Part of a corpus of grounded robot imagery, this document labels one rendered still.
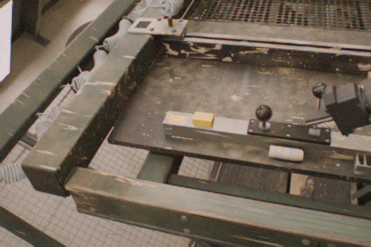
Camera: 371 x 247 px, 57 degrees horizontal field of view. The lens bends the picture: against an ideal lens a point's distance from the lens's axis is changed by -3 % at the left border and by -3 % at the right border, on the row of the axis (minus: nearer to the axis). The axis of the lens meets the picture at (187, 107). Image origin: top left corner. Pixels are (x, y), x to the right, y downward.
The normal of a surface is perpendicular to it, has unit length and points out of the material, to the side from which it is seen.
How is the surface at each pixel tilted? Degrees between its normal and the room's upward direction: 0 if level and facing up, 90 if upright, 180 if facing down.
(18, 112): 90
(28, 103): 90
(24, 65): 90
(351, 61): 90
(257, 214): 57
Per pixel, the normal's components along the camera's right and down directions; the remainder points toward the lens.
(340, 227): -0.08, -0.76
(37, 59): 0.41, -0.50
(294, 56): -0.28, 0.64
